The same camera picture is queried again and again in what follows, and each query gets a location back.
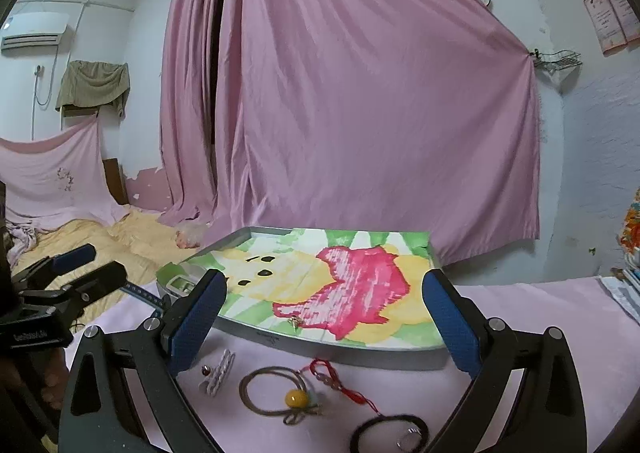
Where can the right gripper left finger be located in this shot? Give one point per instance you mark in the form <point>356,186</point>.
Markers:
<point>99,414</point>

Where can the yellow bed sheet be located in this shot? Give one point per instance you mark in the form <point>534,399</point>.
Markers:
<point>139,242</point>

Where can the narrow pink curtain panel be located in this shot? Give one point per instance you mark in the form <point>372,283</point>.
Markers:
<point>185,126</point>

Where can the pink draped sheet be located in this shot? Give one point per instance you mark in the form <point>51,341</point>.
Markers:
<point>53,181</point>

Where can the pink table cloth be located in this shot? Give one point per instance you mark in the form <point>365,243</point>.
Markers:
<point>604,342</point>

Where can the olive green hanging cloth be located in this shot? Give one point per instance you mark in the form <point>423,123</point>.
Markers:
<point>92,85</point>

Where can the brown hair tie yellow bead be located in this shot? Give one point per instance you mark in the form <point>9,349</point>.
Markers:
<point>279,392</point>

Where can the white pearl hair clip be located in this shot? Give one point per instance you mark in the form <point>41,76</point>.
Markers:
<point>213,377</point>

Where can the white air conditioner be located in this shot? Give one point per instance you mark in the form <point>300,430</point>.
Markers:
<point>30,30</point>

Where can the stack of books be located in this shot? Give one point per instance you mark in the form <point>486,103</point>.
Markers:
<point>623,285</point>

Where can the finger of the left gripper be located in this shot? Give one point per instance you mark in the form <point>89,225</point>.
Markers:
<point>72,257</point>
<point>92,286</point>

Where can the colourful cartoon tray box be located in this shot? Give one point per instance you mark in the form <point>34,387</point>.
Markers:
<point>358,293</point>

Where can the colourful patterned bag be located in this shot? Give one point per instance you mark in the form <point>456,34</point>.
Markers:
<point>629,237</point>

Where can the large pink curtain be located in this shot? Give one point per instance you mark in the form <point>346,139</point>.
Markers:
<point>379,115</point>

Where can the wire wall rack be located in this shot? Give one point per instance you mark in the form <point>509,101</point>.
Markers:
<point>556,62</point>

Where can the left hand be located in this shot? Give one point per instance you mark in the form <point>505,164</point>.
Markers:
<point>55,376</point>

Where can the gold earrings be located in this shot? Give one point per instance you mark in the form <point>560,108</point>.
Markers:
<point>296,322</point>

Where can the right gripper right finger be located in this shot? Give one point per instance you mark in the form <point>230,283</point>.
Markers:
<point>548,413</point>

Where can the small pink stuffed toy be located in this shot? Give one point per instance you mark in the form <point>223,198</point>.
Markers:
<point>190,234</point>

